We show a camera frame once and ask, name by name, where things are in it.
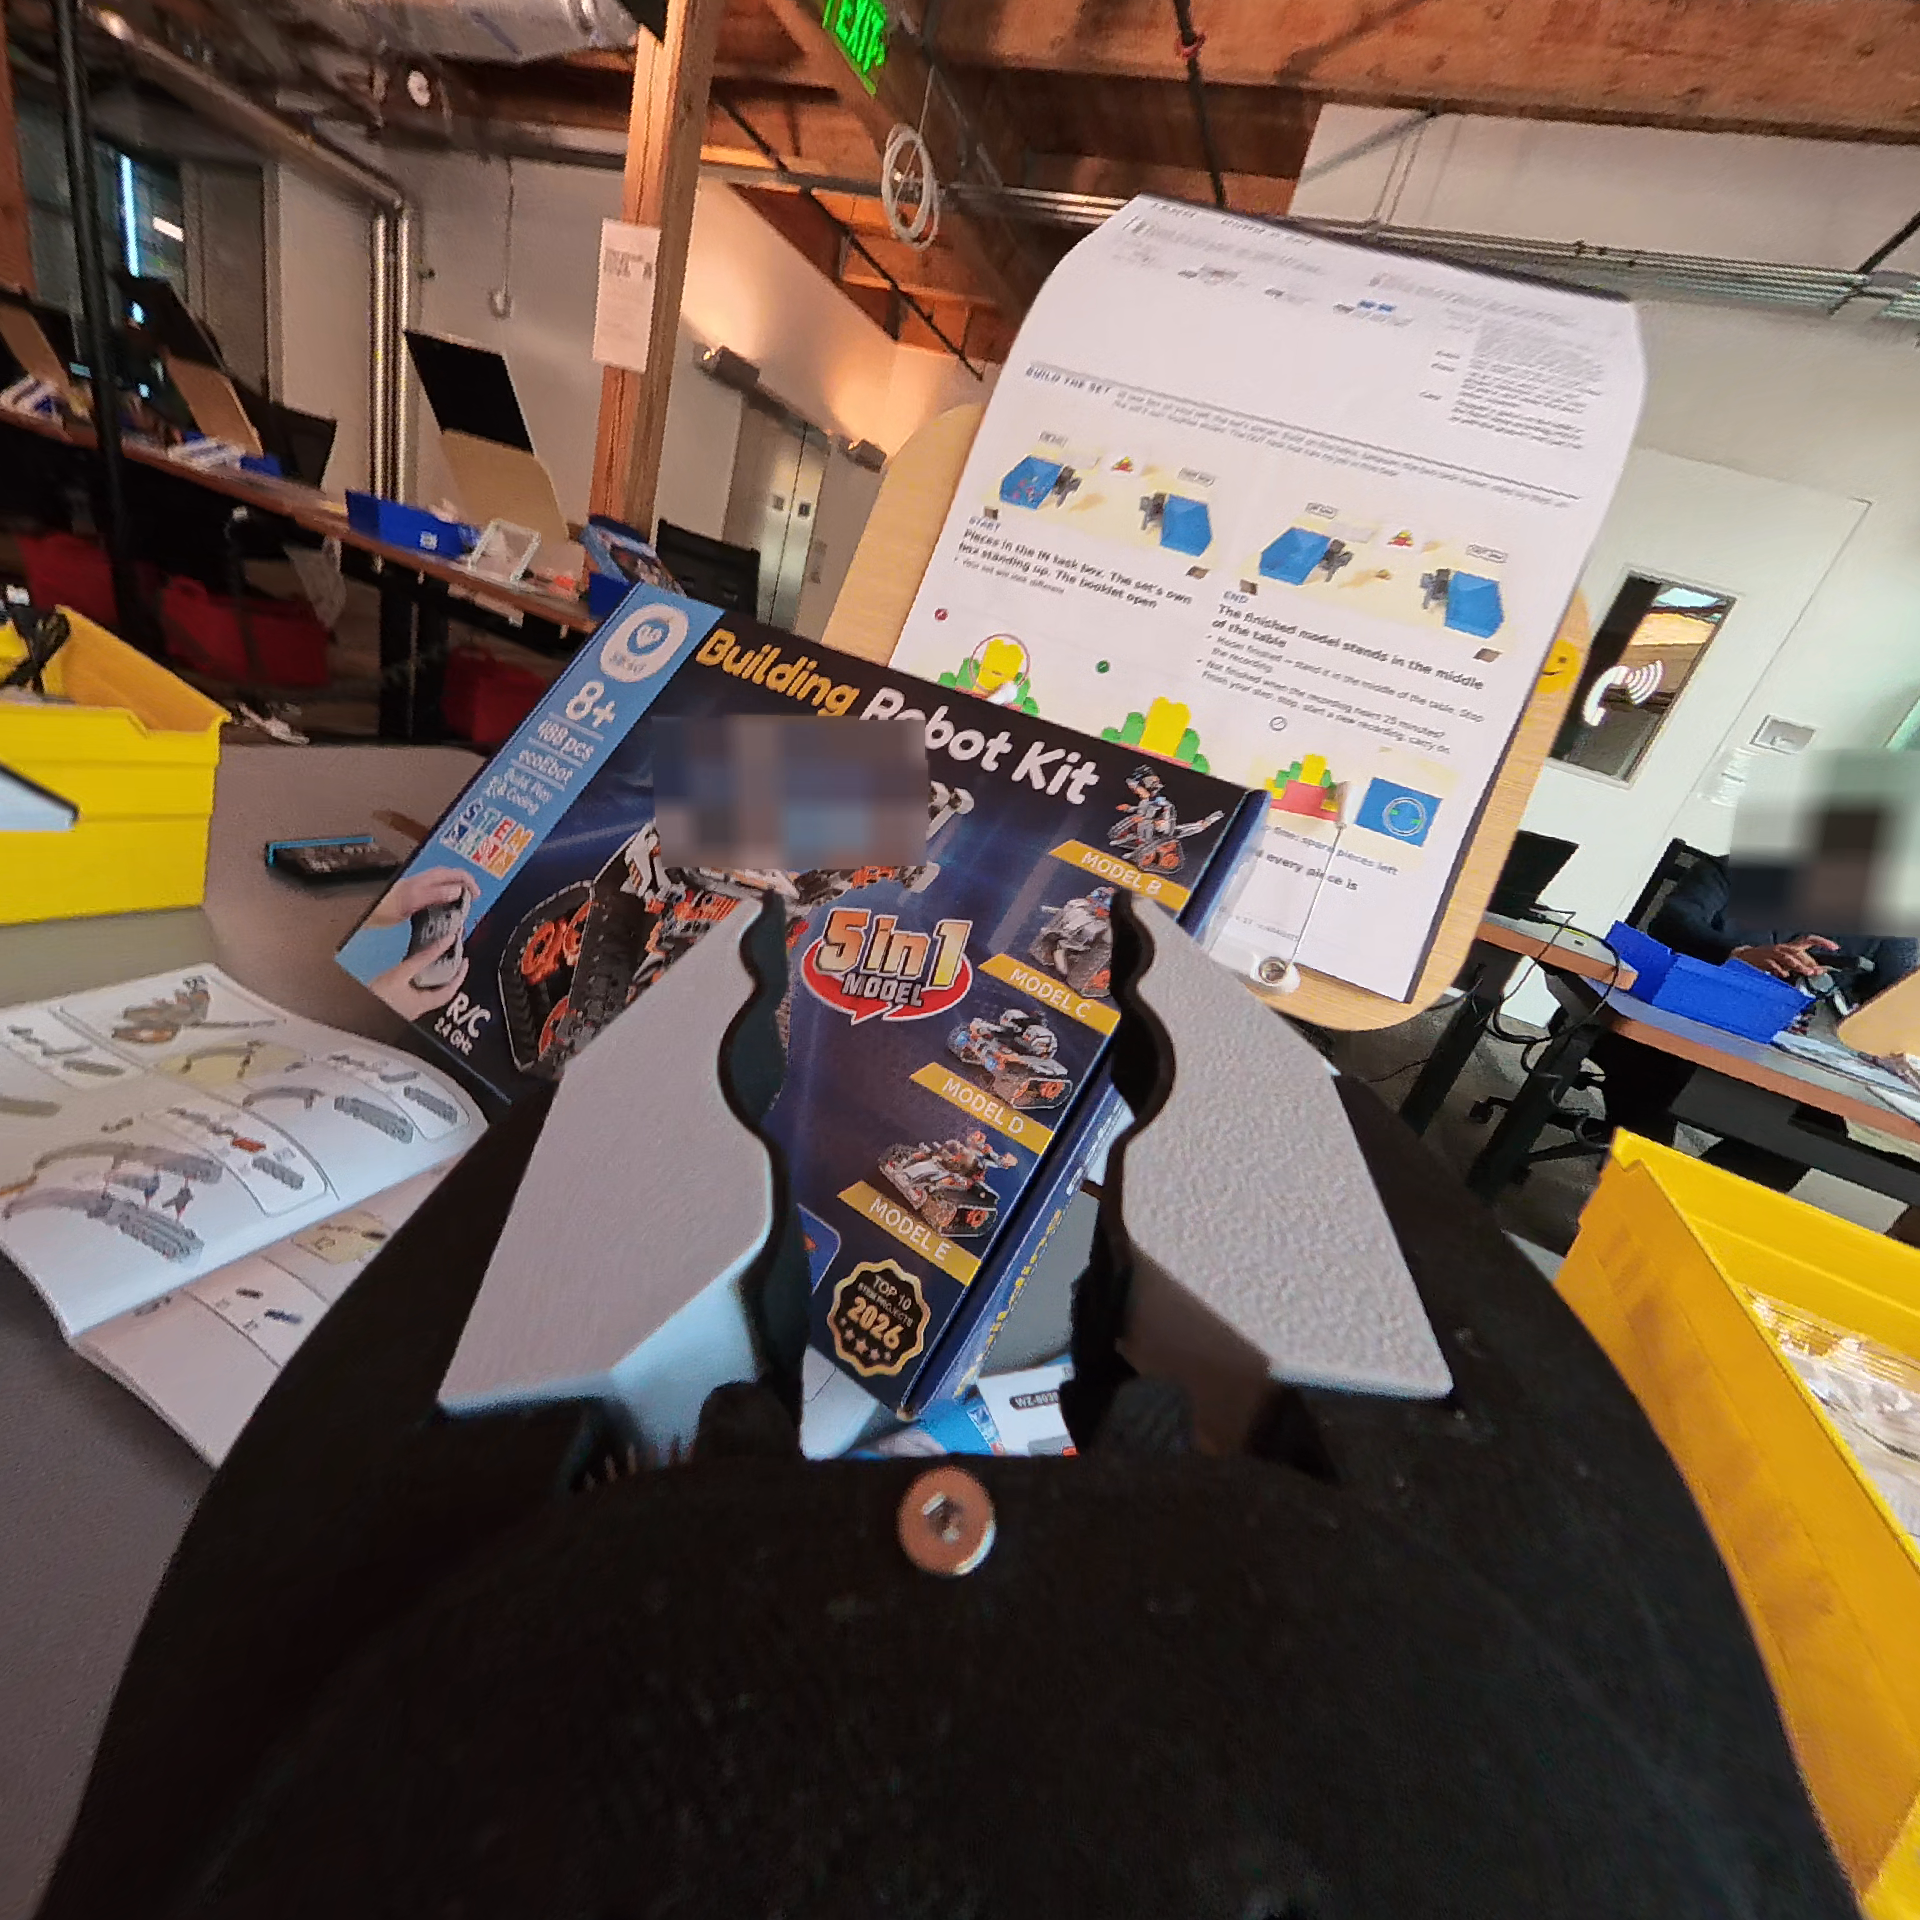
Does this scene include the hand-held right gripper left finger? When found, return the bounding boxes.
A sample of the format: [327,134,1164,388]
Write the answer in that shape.
[436,888,816,1422]

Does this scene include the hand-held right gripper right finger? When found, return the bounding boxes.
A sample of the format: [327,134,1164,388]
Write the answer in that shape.
[1099,888,1459,1408]

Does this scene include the red bags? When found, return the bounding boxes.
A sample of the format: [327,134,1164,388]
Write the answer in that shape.
[13,529,329,689]

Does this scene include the small black blue device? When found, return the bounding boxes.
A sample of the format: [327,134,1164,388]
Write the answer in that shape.
[264,828,408,883]

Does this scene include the blue robot kit box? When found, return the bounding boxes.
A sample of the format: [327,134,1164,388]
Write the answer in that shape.
[334,596,1273,1422]

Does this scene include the printed cardboard sheet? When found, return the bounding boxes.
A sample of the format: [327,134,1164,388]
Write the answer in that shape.
[854,1346,1086,1461]

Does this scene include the white instruction booklet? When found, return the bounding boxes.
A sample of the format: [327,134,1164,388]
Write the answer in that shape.
[0,960,493,1468]

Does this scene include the blue bin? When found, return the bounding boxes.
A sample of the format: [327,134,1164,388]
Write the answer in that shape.
[342,488,487,565]
[1603,919,1812,1044]

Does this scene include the yellow bin with bags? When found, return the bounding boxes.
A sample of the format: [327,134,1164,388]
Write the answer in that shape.
[1555,1129,1920,1902]

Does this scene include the printed instruction sheet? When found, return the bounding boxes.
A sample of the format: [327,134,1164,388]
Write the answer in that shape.
[888,193,1648,1002]

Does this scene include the black cardboard sign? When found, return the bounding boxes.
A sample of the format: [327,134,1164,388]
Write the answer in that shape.
[402,330,569,538]

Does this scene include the clear plastic bags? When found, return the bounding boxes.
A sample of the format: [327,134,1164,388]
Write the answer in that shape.
[1745,1287,1920,1507]

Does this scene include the wooden display board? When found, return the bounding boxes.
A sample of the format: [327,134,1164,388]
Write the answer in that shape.
[818,399,1597,1040]

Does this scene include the white paper note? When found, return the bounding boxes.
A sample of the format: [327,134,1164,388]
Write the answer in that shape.
[592,215,667,370]

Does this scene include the green exit sign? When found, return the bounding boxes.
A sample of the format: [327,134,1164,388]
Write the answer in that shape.
[815,0,894,97]

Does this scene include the yellow bin with cable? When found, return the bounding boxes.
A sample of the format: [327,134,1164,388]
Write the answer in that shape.
[0,604,230,929]

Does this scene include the white cable coil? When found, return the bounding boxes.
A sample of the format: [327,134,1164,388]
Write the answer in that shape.
[877,121,943,253]

